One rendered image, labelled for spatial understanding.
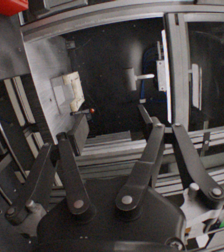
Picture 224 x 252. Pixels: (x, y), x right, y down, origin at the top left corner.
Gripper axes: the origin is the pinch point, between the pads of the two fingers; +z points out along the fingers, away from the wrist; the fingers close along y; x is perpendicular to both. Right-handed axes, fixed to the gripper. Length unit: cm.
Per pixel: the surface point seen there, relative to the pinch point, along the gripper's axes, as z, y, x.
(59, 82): 32.0, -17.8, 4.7
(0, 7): 11.2, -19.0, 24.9
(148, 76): 41.5, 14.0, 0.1
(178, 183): 21.5, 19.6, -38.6
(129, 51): 64, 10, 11
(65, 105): 32.0, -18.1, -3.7
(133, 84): 39.4, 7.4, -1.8
